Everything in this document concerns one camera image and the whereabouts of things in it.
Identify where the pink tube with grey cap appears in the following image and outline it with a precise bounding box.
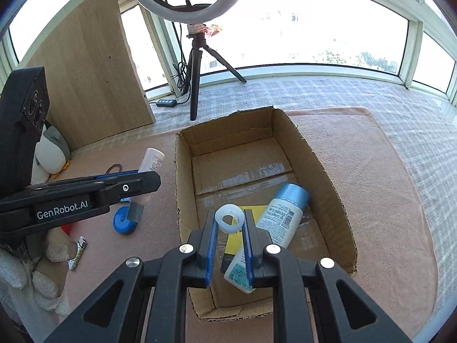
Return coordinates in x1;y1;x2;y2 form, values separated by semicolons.
127;148;165;225

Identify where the blue round tape measure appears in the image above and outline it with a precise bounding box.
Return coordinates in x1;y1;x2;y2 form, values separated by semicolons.
112;206;137;235

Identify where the patterned lighter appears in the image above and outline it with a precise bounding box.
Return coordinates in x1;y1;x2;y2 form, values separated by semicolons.
68;236;87;272

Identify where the white lotion bottle blue cap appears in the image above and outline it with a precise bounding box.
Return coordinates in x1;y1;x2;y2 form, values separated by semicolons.
224;184;310;294

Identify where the yellow notebook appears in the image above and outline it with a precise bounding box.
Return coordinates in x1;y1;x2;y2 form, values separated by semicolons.
221;205;267;273

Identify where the white clear tube cap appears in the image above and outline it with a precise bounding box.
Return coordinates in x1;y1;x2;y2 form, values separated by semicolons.
215;204;246;235

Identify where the red fabric tote bag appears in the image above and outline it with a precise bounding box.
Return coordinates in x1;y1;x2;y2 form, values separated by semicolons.
61;224;71;235

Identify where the left white gloved hand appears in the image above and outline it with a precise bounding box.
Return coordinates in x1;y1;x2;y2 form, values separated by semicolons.
1;227;77;342

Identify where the smaller penguin plush toy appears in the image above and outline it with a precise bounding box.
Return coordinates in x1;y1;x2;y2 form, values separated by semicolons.
31;125;70;185

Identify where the large wooden board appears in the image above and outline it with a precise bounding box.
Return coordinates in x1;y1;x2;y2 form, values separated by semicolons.
19;0;155;150

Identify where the brown cardboard box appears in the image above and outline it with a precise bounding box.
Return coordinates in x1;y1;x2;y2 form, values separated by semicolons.
173;106;359;322

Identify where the black inline cable remote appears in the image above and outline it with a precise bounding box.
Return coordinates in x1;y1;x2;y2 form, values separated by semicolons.
156;99;177;108

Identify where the white ring light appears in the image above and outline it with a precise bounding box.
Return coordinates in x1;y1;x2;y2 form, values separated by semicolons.
137;0;238;24

